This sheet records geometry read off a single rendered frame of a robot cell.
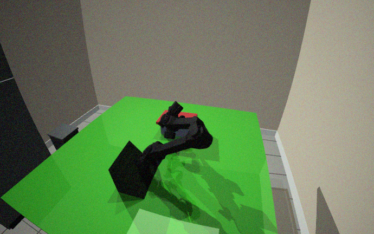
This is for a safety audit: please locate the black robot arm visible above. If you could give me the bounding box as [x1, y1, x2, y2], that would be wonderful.
[134, 101, 213, 172]

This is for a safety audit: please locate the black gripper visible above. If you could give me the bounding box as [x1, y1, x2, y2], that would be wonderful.
[164, 128, 176, 140]

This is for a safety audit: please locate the red box lid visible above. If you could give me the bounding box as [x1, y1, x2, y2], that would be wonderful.
[156, 110, 197, 125]

